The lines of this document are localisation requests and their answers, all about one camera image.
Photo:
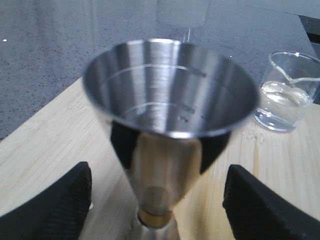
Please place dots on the light wooden cutting board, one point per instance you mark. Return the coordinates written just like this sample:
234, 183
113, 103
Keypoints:
66, 132

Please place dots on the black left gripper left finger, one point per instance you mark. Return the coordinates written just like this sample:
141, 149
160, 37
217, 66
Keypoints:
57, 213

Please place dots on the small glass beaker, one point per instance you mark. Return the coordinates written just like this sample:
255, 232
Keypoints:
289, 86

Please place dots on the steel double jigger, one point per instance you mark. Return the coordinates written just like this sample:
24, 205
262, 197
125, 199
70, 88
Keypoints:
171, 107

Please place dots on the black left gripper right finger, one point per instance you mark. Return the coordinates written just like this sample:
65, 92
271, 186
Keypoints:
255, 212

